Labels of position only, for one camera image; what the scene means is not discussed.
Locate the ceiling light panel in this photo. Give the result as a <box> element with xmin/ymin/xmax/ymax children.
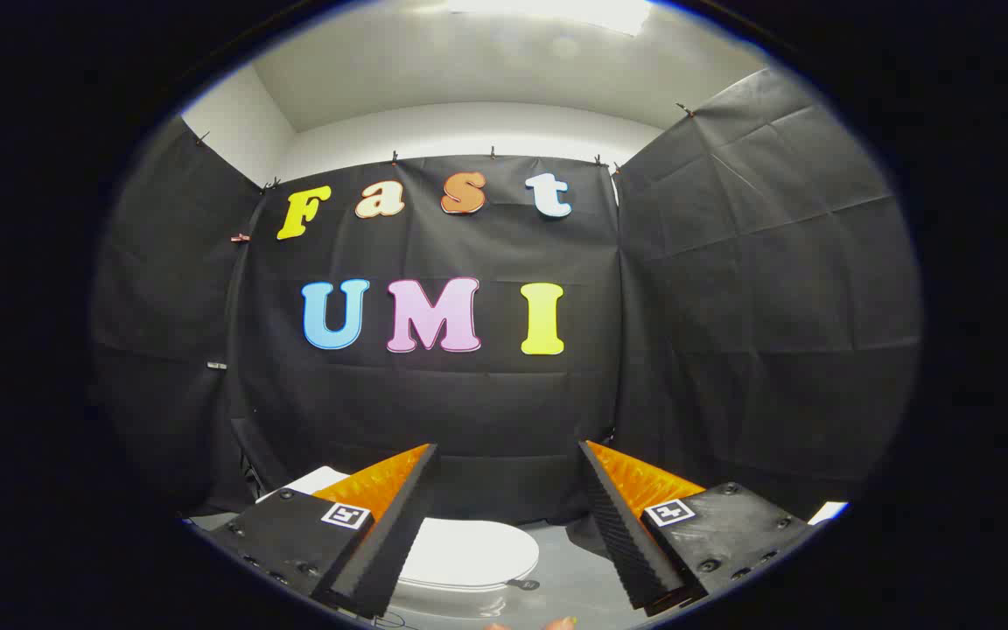
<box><xmin>445</xmin><ymin>0</ymin><xmax>655</xmax><ymax>37</ymax></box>

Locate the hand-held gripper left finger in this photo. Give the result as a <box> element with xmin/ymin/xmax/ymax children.
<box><xmin>205</xmin><ymin>442</ymin><xmax>440</xmax><ymax>620</ymax></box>

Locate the white toilet tank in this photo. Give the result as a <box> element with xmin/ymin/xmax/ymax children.
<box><xmin>256</xmin><ymin>466</ymin><xmax>353</xmax><ymax>505</ymax></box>

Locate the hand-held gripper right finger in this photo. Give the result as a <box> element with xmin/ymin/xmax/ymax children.
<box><xmin>578</xmin><ymin>439</ymin><xmax>821</xmax><ymax>613</ymax></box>

